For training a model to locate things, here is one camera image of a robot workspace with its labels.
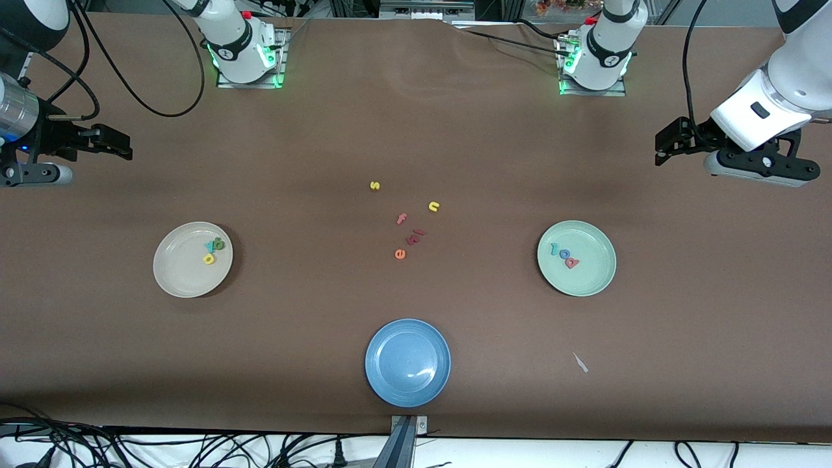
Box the brown table cover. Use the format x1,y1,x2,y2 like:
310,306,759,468
0,12,832,444

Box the blue plate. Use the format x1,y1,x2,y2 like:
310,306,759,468
365,318,451,408

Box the pale green plate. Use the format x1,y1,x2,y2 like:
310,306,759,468
537,220,617,297

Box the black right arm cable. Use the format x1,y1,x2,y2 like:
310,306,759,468
13,0,206,124

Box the grey metal box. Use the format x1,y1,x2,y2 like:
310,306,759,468
379,0,476,21

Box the grey metal camera post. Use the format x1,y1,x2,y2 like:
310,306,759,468
374,415,430,468

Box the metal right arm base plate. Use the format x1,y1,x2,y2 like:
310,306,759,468
216,29,287,90

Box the orange artificial flowers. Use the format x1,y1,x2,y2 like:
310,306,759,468
536,0,602,17

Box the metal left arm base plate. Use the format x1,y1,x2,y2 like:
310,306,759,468
558,36,629,98

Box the tangled black floor cables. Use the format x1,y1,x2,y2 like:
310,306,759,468
0,402,371,468

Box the beige brown plate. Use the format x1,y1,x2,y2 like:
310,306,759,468
153,222,234,298

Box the black table cable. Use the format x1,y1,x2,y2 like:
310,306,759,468
517,19,571,38
463,29,567,51

